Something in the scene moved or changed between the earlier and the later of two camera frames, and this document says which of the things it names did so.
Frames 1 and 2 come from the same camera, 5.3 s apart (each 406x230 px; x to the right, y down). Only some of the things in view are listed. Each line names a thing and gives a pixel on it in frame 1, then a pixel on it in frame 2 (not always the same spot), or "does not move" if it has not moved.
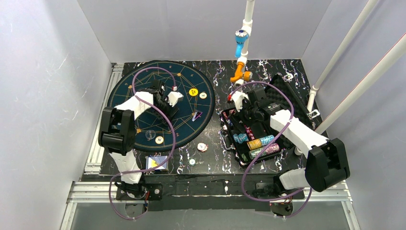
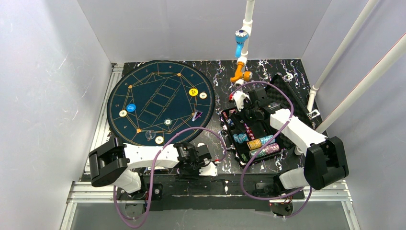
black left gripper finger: [157, 113] to [189, 171]
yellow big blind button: [193, 92] does not move
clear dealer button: [150, 134] does not move
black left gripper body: [166, 104] to [205, 153]
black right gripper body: [246, 112] does not move
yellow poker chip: [159, 140] does not move
